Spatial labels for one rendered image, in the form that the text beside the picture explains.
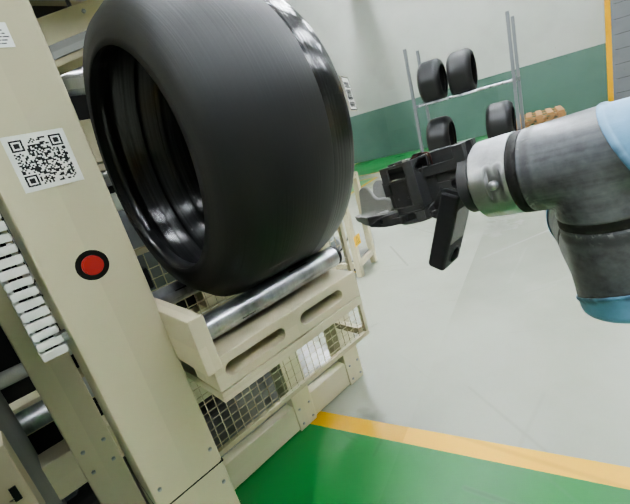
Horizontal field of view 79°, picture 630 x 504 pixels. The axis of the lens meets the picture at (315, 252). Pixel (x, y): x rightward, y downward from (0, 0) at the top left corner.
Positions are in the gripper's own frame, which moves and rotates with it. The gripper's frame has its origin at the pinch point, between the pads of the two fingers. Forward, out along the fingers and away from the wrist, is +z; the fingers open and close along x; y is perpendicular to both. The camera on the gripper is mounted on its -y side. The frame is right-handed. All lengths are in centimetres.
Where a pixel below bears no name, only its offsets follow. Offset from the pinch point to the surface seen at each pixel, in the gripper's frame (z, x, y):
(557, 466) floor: 8, -56, -101
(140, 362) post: 26.2, 33.4, -9.4
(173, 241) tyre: 53, 10, 6
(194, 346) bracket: 15.2, 27.7, -8.3
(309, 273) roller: 18.2, 0.5, -8.4
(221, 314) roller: 18.7, 20.5, -7.0
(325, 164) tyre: 3.9, 0.3, 10.4
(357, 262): 173, -162, -67
